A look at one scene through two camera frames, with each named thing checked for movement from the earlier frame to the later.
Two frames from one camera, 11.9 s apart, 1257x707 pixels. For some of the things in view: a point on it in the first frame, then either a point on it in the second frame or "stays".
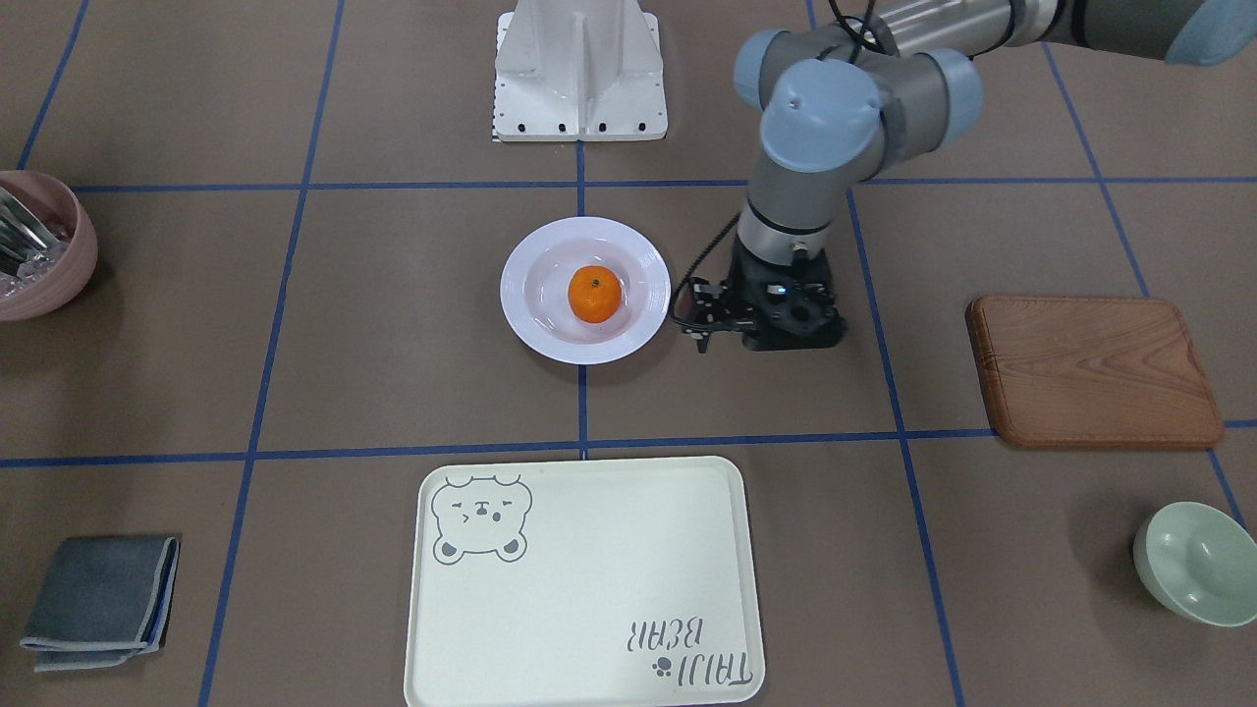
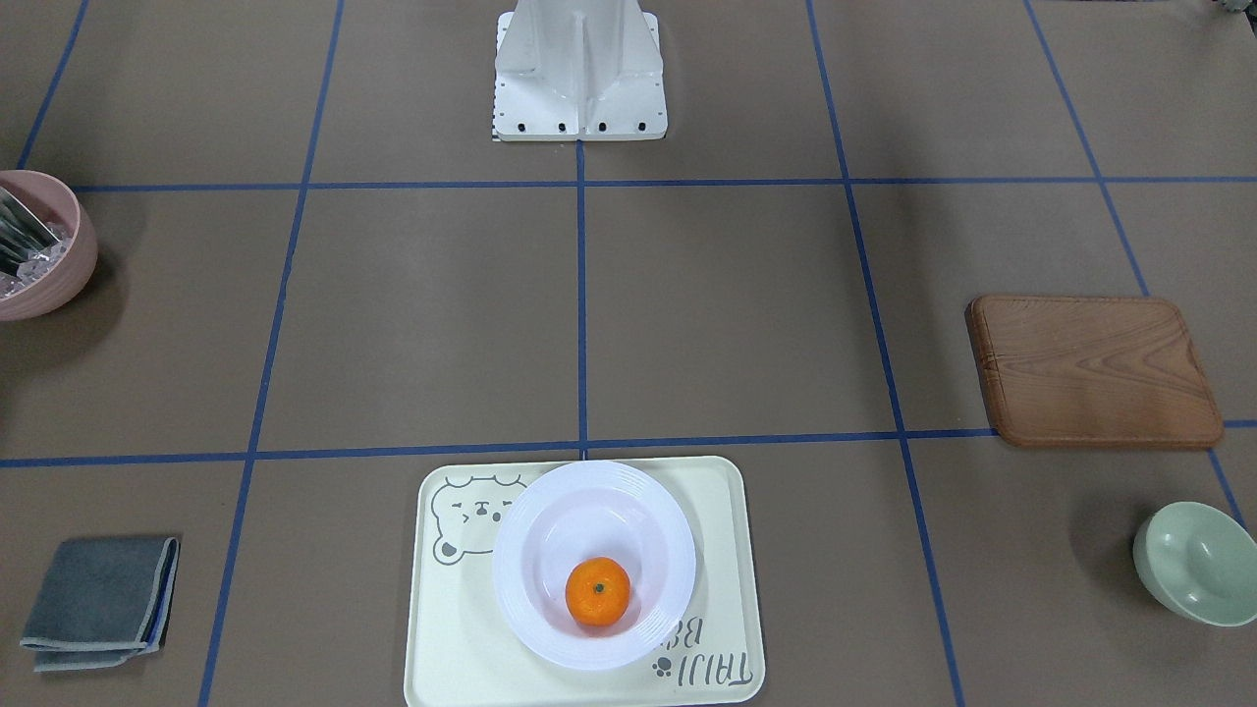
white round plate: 538,273 -> 583,510
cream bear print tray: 584,583 stays
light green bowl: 1201,562 stays
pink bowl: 57,206 stays
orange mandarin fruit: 594,294 -> 597,590
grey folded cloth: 106,599 stays
